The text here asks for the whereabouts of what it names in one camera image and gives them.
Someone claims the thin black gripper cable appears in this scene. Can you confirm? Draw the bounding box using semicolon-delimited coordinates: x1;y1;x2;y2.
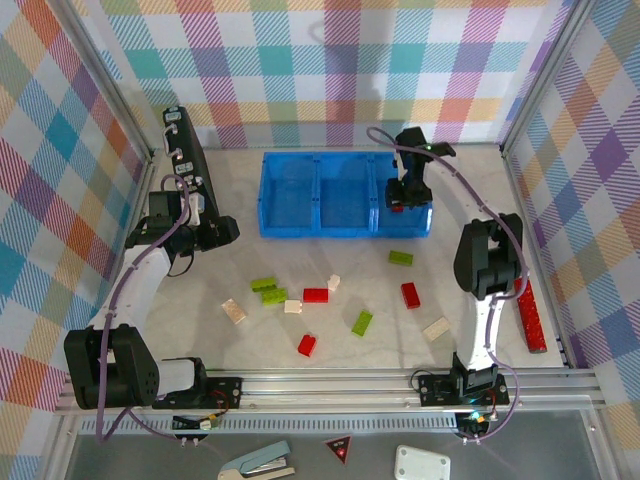
167;249;195;279

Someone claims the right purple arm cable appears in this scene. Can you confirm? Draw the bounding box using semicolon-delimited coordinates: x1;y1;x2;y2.
366;126;530;444

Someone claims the light blue stapler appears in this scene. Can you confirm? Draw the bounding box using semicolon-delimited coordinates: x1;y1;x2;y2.
217;439;297;480

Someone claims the black hub box with ports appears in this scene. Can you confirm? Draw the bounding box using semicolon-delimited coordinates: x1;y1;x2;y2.
162;105;224;224

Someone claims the right small connector board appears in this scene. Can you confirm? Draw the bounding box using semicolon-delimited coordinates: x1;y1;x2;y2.
455;409;492;437

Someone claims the left aluminium frame post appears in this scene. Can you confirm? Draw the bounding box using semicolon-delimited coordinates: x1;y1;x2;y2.
48;0;157;162

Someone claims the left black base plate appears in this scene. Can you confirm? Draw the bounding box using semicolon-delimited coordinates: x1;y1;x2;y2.
152;377;244;411

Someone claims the long cream lego brick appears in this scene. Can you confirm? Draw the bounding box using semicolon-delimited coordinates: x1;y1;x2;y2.
422;316;451;343
220;298;249;326

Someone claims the grey slotted cable duct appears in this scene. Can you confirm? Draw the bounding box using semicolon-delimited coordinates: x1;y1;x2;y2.
79;416;461;434

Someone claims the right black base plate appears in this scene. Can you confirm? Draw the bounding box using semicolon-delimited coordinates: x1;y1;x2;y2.
417;371;511;407

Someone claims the left small connector board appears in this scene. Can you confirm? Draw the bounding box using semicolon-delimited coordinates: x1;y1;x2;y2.
172;412;222;432

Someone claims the white rectangular plate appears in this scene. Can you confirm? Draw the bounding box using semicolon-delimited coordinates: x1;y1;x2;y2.
393;444;451;480

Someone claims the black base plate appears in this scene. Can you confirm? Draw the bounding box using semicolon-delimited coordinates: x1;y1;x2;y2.
152;377;244;411
417;371;511;407

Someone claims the red glitter toy microphone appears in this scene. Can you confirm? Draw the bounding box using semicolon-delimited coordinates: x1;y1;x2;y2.
513;277;549;355

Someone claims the right aluminium frame post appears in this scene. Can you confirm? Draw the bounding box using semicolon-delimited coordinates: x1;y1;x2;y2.
501;0;596;157

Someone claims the blue three-compartment plastic bin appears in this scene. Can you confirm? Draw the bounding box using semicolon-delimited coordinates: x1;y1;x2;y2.
257;151;435;241

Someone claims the small connector board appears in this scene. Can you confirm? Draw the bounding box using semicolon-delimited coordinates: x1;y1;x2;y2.
455;409;492;437
172;412;222;432

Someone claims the aluminium extrusion rail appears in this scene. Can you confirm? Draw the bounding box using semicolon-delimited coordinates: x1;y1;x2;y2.
54;368;604;417

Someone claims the red black triangle badge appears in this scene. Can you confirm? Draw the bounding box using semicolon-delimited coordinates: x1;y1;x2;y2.
322;434;354;466

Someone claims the aluminium frame post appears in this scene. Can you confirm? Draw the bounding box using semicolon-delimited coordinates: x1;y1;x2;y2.
48;0;157;162
501;0;596;157

